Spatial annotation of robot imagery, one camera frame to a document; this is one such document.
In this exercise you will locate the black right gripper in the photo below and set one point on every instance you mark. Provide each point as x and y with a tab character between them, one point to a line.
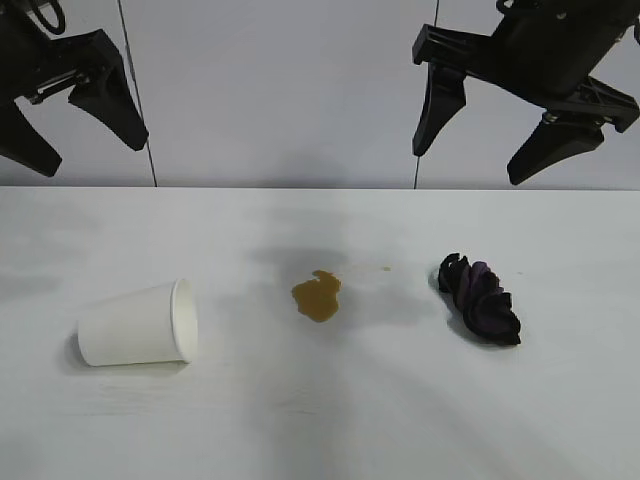
550	55

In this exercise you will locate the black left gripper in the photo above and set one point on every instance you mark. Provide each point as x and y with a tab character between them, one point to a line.
30	55

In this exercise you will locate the dark purple cloth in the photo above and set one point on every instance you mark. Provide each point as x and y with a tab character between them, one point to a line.
480	305

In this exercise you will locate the white paper cup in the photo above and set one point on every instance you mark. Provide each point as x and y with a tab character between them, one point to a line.
130	325

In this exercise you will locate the brown coffee spill puddle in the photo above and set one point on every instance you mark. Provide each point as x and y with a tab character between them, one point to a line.
317	300

